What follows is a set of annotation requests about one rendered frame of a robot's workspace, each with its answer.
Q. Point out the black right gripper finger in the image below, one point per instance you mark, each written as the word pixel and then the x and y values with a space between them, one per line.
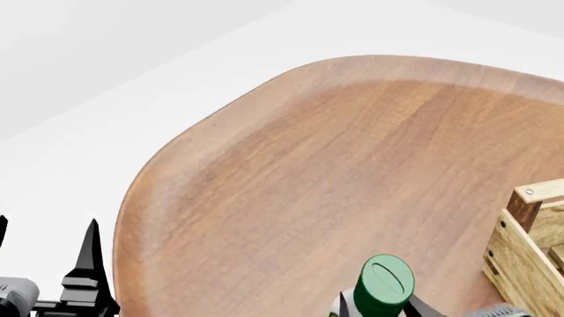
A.
pixel 343 305
pixel 420 308

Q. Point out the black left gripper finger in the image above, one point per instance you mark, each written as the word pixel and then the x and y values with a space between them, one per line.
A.
pixel 90 264
pixel 2 231

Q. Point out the salad dressing bottle green cap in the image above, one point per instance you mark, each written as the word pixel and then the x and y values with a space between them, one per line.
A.
pixel 385 284

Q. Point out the large wooden tray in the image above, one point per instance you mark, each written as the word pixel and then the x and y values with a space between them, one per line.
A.
pixel 308 171

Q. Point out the wooden slatted crate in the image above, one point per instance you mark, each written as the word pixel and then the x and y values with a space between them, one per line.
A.
pixel 520 244

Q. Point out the grey cylindrical camera housing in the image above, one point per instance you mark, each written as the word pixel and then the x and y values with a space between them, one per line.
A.
pixel 17 297

